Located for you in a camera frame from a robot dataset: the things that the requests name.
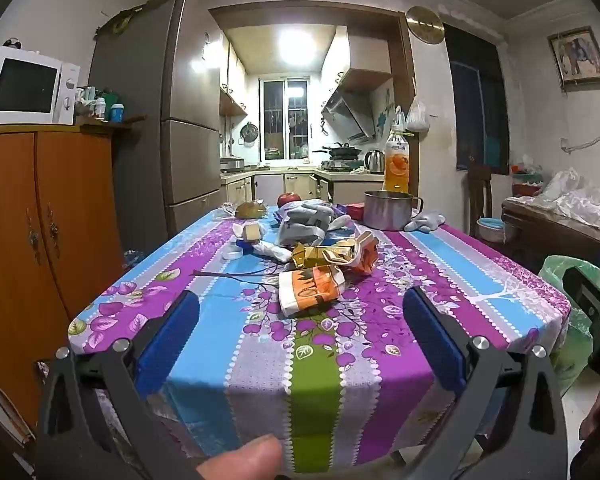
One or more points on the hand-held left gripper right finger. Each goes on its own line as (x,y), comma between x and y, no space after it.
(432,340)

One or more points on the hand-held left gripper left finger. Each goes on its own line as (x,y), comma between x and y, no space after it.
(170,335)

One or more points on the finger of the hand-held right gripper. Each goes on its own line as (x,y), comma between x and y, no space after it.
(592,305)

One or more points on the green lined trash bin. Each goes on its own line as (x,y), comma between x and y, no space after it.
(555,276)

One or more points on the clear plastic lid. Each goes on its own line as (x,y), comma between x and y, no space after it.
(231,255)

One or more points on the person's left hand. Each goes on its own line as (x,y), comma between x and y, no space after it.
(240,460)

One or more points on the blue plastic bag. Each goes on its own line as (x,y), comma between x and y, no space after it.
(136,257)

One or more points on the dark wooden dining table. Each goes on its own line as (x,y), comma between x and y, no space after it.
(540,230)

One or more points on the white plastic sheet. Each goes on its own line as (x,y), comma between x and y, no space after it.
(580,200)

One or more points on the crumpled orange wrapper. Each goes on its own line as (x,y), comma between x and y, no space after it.
(365,257)

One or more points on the grey work glove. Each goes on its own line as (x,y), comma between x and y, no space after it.
(425,221)

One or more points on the blue white basin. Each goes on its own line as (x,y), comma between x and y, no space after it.
(490,230)

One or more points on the orange white snack packet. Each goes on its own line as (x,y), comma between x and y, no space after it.
(310,290)

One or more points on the tan cake piece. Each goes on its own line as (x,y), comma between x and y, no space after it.
(252,231)

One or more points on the crumpled white tissue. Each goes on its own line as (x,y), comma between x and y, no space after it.
(272,251)

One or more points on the clear plastic container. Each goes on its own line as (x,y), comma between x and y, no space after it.
(225,211)

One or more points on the metal pot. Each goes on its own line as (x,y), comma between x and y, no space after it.
(385,212)

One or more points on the stacked red green bowls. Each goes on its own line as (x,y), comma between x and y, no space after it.
(525,182)

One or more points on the yellow snack packet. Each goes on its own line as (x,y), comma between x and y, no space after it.
(315,256)

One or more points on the round bread bun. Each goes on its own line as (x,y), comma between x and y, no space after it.
(250,209)

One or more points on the small red box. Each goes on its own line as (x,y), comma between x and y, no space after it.
(355,210)

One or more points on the dark wooden chair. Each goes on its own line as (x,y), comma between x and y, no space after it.
(480,190)

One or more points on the orange wooden cabinet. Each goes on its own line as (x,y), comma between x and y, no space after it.
(30,260)

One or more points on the purple snack packet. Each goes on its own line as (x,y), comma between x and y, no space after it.
(341,210)

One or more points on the grey white plastic bag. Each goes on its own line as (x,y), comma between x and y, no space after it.
(300,222)

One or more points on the orange juice bottle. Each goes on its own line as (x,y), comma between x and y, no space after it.
(396,165)

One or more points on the red apple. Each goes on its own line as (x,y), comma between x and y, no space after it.
(288,199)

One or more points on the metal cooker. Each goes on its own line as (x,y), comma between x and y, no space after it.
(231,165)

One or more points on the cream kitchen base cabinets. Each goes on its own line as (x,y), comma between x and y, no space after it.
(280,187)

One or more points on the steel electric kettle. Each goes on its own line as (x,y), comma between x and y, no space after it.
(375,161)

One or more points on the gas stove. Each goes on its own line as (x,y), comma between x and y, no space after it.
(340,164)

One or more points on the black wok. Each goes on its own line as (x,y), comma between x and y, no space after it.
(345,150)

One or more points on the round hanging strainer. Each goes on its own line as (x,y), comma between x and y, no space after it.
(249,135)

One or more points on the patterned hanging bag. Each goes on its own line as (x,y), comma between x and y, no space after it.
(399,121)

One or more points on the white hanging plastic bag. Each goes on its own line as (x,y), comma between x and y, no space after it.
(417,117)

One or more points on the grey refrigerator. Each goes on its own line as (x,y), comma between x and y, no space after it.
(145,110)

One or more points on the dark room window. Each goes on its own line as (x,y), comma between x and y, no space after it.
(475,100)

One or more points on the small white bottle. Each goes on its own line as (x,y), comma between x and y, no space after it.
(100,109)

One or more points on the metal range hood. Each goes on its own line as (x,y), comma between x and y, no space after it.
(345,115)

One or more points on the barred kitchen window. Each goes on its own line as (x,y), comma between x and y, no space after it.
(285,120)

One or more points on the framed elephant picture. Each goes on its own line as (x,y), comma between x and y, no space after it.
(577,55)

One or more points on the white microwave oven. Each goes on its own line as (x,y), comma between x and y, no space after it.
(25,85)

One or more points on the kitchen ceiling light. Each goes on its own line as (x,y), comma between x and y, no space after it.
(296,45)

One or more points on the yellow green cloth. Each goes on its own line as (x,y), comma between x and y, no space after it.
(120,21)

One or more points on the blue flower wall sticker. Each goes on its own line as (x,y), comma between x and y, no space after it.
(384,117)

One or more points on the cream kitchen wall cabinets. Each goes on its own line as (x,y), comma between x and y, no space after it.
(232,80)

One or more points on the gold round wall clock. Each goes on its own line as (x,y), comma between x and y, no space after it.
(425,25)

